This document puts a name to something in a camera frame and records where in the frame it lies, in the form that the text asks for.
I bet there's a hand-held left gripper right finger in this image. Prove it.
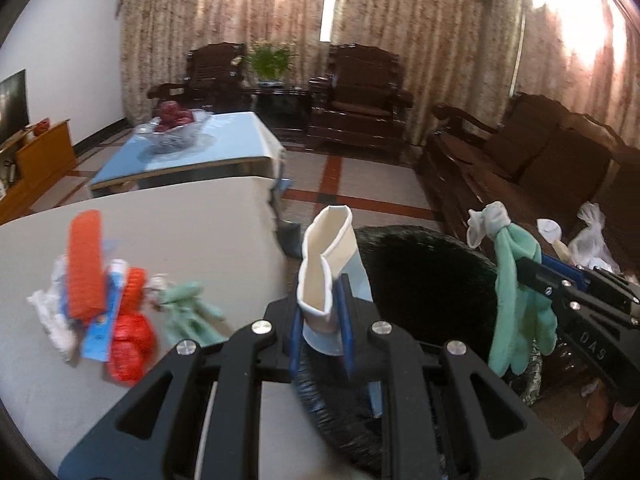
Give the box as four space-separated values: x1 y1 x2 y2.
335 279 586 480

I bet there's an orange scrubbing sponge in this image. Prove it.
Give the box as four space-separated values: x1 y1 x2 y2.
67 210 107 321

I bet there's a white round paper cup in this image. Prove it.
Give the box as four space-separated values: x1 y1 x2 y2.
537 218 563 246

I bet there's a small white paper scrap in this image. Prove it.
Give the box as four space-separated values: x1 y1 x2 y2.
147 274 169 307

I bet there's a red plastic bag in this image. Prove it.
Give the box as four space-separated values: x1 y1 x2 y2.
106 310 157 387

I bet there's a beige patterned curtain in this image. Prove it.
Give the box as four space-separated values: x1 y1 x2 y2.
515 0 640 148
330 0 526 131
119 0 332 126

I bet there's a black bagged trash bin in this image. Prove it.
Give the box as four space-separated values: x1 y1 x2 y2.
292 225 543 476

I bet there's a dark wooden brown sofa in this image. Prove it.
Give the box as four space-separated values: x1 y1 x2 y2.
417 91 640 411

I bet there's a dark wooden side table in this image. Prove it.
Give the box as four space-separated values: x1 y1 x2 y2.
242 87 313 136

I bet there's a black television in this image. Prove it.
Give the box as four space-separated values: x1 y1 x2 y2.
0 71 28 146

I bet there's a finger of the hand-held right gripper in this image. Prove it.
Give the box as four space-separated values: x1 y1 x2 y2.
516 257 633 323
541 254 640 306

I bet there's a green rubber glove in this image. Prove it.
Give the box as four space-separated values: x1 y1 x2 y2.
160 281 226 348
467 201 558 376

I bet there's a green potted plant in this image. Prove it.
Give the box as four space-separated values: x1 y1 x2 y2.
246 39 298 86

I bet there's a dark wooden armchair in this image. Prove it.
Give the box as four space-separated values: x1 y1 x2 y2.
147 42 248 116
305 43 415 153

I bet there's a brown sofa back cushion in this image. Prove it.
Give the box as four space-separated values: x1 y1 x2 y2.
515 125 628 211
595 147 640 261
482 92 568 178

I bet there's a blue plastic wrapper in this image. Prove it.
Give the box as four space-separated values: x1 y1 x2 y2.
82 260 127 362

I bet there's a coffee table with blue cover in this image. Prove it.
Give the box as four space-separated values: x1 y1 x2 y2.
89 111 287 198

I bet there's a white plastic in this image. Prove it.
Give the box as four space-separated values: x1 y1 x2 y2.
27 255 81 363

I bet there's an orange wooden television cabinet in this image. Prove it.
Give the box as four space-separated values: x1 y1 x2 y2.
0 119 78 225

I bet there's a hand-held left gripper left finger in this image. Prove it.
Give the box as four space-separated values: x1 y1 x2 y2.
59 299 305 480

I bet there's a glass fruit bowl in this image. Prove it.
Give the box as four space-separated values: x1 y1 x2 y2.
132 109 213 157

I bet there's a red mesh foam sleeve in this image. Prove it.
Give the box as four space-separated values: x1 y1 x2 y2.
122 266 149 316

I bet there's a grey blue hanging cloth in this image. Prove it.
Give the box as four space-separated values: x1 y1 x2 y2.
270 177 307 261

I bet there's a clear white plastic bag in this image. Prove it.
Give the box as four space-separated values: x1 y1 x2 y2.
570 202 622 272

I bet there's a crushed white blue paper cup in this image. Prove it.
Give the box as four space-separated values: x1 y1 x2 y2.
296 205 383 418

